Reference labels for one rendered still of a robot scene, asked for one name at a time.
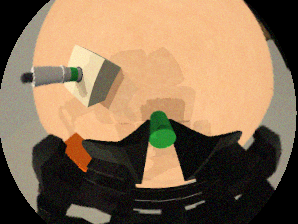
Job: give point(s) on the grey marker with green band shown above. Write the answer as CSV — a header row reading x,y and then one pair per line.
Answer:
x,y
48,75

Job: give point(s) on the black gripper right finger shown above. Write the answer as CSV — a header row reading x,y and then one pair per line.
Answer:
x,y
194,149

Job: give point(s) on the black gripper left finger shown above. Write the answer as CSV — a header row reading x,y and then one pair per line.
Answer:
x,y
130,151

